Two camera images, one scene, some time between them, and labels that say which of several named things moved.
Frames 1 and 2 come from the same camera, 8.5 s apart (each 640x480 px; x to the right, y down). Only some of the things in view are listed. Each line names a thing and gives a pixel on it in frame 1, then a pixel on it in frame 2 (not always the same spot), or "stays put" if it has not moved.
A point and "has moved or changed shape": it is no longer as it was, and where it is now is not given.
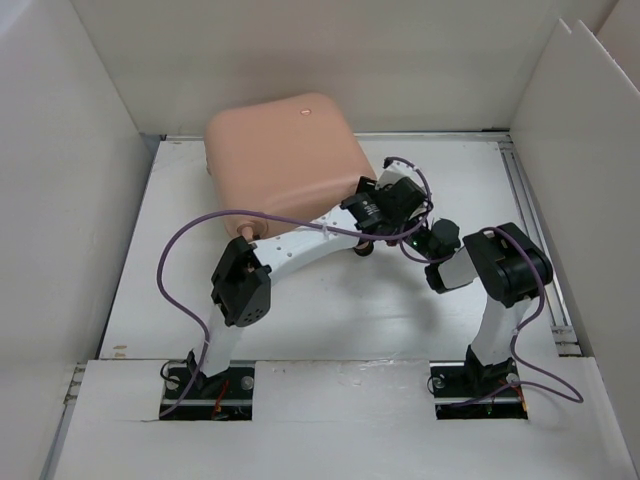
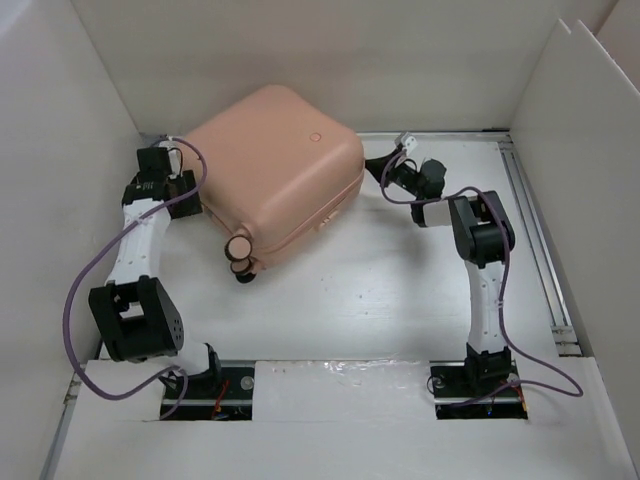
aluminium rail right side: (563, 327) stays put
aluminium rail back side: (499, 137) stays put
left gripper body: (394, 228) to (187, 206)
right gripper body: (417, 240) to (402, 176)
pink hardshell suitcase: (295, 156) has moved or changed shape
